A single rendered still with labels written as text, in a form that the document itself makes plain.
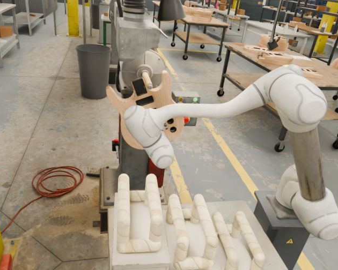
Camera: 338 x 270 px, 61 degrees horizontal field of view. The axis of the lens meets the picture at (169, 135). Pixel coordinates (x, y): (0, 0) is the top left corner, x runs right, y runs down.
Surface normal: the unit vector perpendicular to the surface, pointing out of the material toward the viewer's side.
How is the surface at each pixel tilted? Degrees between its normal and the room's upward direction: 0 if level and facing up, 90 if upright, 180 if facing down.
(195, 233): 0
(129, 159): 90
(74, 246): 0
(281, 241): 90
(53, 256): 0
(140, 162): 90
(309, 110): 85
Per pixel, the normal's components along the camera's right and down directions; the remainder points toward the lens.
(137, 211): 0.11, -0.87
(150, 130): 0.26, 0.47
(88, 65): -0.15, 0.51
